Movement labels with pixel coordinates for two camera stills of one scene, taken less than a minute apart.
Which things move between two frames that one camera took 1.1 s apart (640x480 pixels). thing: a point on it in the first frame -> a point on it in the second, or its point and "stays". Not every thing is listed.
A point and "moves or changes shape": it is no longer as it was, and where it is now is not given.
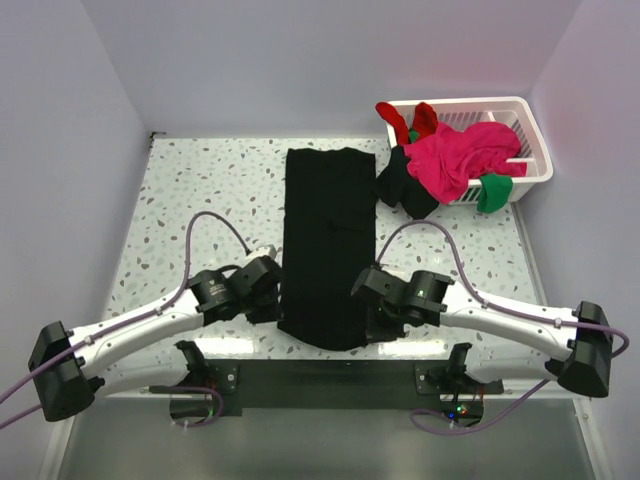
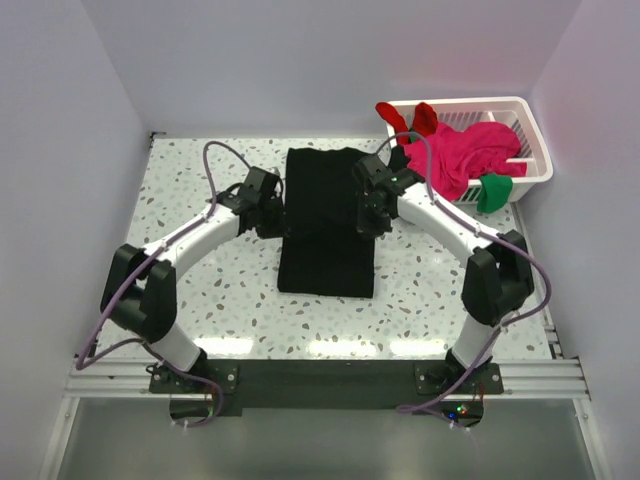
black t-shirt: (330, 198) moves or changes shape
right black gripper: (376, 333) -> (367, 228)
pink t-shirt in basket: (446, 163) stays
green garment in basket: (495, 191) stays
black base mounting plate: (323, 384) stays
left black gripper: (271, 314) -> (277, 230)
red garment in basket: (425, 118) stays
